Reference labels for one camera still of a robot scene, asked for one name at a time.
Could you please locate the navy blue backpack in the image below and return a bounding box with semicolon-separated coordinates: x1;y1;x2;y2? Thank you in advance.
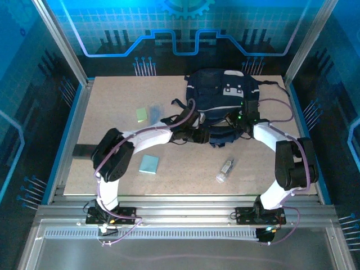
170;69;290;149

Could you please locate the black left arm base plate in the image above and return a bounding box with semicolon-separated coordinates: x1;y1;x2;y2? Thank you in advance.
85;206;137;226

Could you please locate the clear plastic tube case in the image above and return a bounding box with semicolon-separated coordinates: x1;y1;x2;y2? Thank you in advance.
215;156;236;184

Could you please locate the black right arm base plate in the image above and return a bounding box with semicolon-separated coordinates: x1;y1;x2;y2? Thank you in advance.
235;206;287;226

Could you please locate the small black connector box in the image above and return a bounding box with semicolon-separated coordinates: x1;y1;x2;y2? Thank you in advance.
255;226;276;244

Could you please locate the light blue sticky note pad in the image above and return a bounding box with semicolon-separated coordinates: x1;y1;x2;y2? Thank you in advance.
138;154;160;175

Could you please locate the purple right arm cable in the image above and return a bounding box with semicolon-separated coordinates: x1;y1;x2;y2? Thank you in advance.
257;97;313;245

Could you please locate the grey slotted cable duct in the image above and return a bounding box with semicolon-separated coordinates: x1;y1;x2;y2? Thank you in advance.
44;229;259;240

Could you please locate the green sticky note pad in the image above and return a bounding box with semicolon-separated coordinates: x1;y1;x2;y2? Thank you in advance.
136;106;149;123

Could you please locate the aluminium enclosure frame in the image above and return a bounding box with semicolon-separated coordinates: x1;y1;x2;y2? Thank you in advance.
16;0;357;270

